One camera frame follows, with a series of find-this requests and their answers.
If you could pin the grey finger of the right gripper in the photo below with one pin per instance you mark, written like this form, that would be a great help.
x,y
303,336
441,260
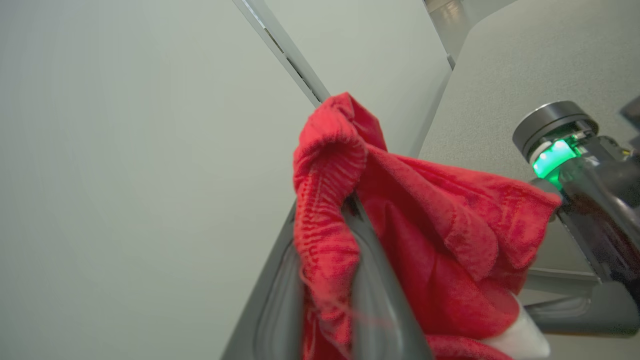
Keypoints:
x,y
560,280
590,312

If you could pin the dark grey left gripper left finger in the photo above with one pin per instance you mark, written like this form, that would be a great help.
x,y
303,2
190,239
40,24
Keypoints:
x,y
270,310

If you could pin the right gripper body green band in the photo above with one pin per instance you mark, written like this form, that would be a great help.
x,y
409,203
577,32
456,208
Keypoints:
x,y
605,210

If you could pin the aluminium wall frame rail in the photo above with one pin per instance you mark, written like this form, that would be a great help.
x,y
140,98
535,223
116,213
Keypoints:
x,y
285,47

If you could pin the red knit garment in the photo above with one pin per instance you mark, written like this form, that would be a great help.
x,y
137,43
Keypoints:
x,y
440,240

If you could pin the white cloth item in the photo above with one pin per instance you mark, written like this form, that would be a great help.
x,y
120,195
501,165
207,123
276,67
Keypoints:
x,y
520,340

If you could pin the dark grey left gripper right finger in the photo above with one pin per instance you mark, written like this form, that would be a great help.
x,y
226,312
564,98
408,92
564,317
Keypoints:
x,y
380,310

